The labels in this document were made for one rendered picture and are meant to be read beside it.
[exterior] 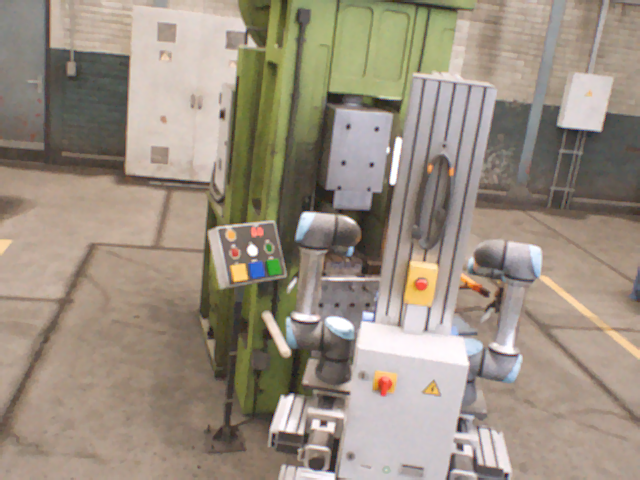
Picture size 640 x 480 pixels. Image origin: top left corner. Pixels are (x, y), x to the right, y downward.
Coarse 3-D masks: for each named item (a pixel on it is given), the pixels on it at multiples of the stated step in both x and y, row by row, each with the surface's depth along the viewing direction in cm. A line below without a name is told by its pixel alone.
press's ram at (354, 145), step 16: (336, 112) 337; (352, 112) 339; (368, 112) 341; (384, 112) 348; (336, 128) 339; (352, 128) 341; (368, 128) 344; (384, 128) 346; (336, 144) 342; (352, 144) 344; (368, 144) 346; (384, 144) 349; (320, 160) 357; (336, 160) 344; (352, 160) 347; (368, 160) 349; (384, 160) 352; (320, 176) 357; (336, 176) 347; (352, 176) 349; (368, 176) 352
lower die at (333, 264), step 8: (328, 256) 370; (336, 256) 369; (352, 256) 372; (328, 264) 361; (336, 264) 363; (344, 264) 364; (352, 264) 365; (360, 264) 367; (328, 272) 363; (336, 272) 364; (344, 272) 365; (352, 272) 367; (360, 272) 368
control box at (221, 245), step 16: (256, 224) 335; (272, 224) 341; (224, 240) 322; (240, 240) 327; (256, 240) 333; (272, 240) 339; (224, 256) 320; (240, 256) 325; (256, 256) 331; (272, 256) 337; (224, 272) 319; (224, 288) 324
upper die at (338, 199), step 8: (320, 184) 373; (320, 192) 373; (328, 192) 359; (336, 192) 350; (344, 192) 351; (352, 192) 352; (360, 192) 354; (368, 192) 355; (328, 200) 359; (336, 200) 351; (344, 200) 352; (352, 200) 354; (360, 200) 355; (368, 200) 356; (336, 208) 353; (344, 208) 354; (352, 208) 355; (360, 208) 356; (368, 208) 358
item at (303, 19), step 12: (300, 12) 328; (300, 36) 332; (300, 48) 334; (300, 60) 336; (300, 96) 343; (288, 132) 346; (288, 144) 348; (288, 156) 349; (276, 228) 362; (276, 288) 371; (276, 300) 373; (276, 312) 375; (264, 336) 377
